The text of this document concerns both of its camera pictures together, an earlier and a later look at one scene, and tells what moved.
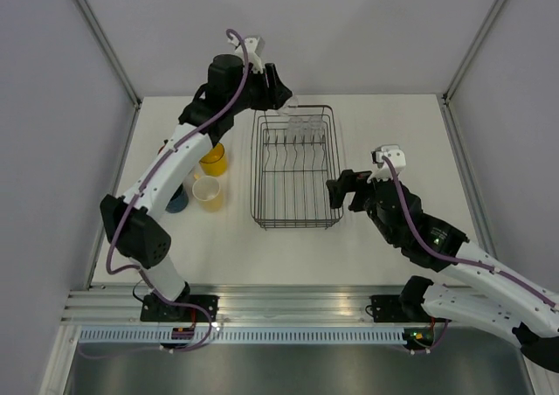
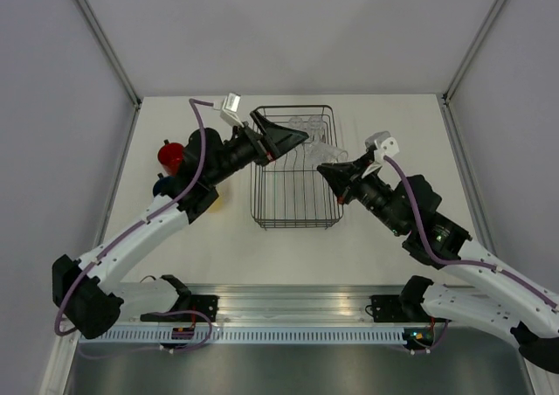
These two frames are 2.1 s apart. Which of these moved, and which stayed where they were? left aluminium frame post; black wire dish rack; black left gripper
Moved: black left gripper
Stayed: left aluminium frame post; black wire dish rack
